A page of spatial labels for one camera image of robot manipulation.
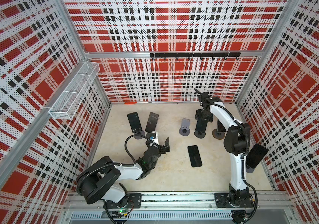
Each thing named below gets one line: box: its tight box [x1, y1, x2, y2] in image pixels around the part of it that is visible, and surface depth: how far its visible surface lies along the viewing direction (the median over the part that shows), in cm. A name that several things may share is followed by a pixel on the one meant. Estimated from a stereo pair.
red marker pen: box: [124, 101, 138, 105], surface depth 130 cm
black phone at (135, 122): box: [126, 111, 143, 134], surface depth 95 cm
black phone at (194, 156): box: [187, 145, 203, 168], surface depth 94 cm
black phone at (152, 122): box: [145, 112, 160, 133], surface depth 96 cm
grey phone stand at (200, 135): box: [194, 130, 207, 139], surface depth 103 cm
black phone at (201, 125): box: [195, 118, 209, 133], surface depth 96 cm
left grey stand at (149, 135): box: [145, 132, 157, 140], surface depth 74 cm
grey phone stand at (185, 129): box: [179, 118, 191, 137], surface depth 100 cm
